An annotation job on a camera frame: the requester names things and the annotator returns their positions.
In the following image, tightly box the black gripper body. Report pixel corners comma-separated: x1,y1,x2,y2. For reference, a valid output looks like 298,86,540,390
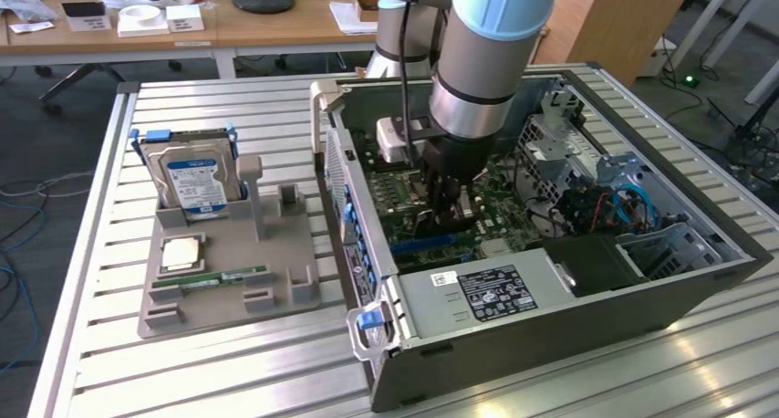
422,130,498,196

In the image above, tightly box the black green graphics card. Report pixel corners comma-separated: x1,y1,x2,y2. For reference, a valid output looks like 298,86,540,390
388,205,476,246

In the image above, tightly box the CPU socket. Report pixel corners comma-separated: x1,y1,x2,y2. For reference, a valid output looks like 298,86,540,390
395,169,427,205

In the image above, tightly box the green motherboard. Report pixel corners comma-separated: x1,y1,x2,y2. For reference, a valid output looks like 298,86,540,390
358,143,550,273

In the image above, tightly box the perforated metal disk bay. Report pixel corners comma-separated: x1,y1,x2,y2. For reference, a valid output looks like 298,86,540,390
516,111,614,195

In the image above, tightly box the blue expansion slot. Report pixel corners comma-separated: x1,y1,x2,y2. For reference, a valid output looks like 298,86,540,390
388,234,464,256

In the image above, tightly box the grey power supply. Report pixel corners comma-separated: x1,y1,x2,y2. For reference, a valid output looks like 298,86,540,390
380,248,578,341

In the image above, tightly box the white paper stack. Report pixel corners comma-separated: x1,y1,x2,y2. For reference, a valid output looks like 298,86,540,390
327,0,380,37

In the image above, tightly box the slanted metal disk bay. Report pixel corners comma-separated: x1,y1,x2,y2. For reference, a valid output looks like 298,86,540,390
614,221,731,280

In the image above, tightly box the wooden cabinet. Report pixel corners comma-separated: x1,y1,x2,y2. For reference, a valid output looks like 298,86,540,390
528,0,699,86

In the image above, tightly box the grey parts rack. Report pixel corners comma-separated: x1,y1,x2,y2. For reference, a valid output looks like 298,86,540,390
138,155,322,340

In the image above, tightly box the dark grey PC case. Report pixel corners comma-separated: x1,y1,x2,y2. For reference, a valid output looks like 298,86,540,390
308,68,774,413

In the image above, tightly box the hard disk with blue rails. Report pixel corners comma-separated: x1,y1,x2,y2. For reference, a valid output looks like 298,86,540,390
128,126,238,222

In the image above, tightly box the green RAM stick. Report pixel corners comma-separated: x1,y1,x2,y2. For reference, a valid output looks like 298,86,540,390
151,265,270,291

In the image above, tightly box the silver CPU chip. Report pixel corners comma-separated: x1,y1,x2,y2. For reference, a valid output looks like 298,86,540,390
159,237,206,273

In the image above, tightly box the white cube box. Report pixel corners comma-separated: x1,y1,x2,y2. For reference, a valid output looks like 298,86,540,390
164,4,207,35

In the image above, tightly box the flat white box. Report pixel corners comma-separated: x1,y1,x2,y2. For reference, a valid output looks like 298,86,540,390
115,18,174,39

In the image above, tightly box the white tape roll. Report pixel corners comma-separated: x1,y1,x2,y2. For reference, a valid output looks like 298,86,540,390
119,5,160,26

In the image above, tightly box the grey wheeled desk leg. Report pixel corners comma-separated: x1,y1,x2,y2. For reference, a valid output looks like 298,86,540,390
34,60,184,117

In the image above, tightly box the wooden desk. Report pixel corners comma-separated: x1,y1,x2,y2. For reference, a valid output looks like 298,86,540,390
0,0,552,79

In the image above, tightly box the white box with black top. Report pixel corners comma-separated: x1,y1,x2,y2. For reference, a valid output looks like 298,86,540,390
60,1,115,33

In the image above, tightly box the small paper label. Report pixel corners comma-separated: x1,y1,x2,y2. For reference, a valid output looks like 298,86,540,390
7,20,58,35

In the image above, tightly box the clear plastic bag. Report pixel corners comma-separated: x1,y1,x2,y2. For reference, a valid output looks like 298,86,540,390
0,0,63,23

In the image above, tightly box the black wire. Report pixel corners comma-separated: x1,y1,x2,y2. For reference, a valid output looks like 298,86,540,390
512,152,552,236

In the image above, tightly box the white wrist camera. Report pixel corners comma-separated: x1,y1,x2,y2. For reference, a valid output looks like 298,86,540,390
375,116,435,164

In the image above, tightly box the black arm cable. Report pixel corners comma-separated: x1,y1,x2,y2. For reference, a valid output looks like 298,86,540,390
398,0,452,168

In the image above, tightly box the blue wire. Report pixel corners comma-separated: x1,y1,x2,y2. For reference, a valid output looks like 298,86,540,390
611,185,661,235

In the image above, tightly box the white wall box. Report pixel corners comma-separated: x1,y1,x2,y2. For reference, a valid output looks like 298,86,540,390
643,37,681,79

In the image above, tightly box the white table frame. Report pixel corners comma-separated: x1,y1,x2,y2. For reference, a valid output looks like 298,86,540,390
662,0,779,104

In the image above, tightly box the white floor cable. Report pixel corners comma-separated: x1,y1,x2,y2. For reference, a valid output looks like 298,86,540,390
0,170,103,199

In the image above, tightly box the blue floor cable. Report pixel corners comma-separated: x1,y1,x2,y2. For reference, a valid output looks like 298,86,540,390
0,198,48,373

